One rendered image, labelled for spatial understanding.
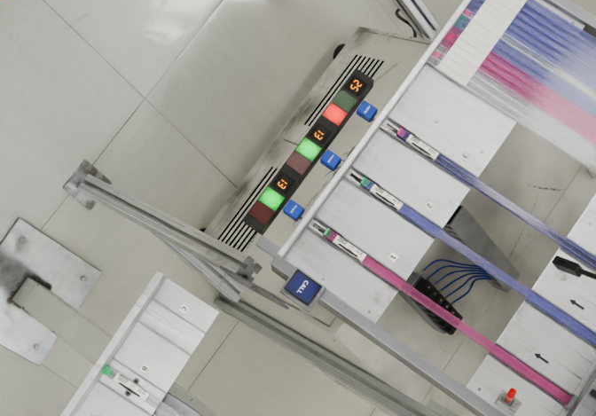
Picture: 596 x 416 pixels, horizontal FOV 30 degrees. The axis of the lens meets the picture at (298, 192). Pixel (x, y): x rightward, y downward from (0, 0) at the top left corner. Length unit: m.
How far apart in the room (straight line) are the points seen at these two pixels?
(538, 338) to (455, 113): 0.41
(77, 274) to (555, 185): 1.07
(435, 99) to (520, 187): 0.49
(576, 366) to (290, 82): 1.14
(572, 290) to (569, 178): 0.63
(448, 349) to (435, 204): 0.55
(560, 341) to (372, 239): 0.36
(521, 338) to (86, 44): 1.12
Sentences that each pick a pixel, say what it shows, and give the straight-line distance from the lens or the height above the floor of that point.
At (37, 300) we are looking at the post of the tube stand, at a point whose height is 0.10.
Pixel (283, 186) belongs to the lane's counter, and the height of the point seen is 0.66.
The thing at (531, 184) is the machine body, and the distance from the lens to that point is 2.43.
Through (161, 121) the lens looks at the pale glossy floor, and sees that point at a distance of 2.54.
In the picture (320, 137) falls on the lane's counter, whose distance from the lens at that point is 1.96.
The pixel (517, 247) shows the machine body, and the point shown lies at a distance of 2.45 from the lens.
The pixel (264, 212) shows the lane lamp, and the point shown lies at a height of 0.66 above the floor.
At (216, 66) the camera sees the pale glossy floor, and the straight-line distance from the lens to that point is 2.60.
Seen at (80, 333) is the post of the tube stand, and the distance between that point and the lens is 2.23.
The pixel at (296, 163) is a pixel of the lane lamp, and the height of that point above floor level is 0.65.
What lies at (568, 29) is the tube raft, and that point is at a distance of 2.06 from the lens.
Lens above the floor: 2.16
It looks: 50 degrees down
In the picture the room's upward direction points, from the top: 112 degrees clockwise
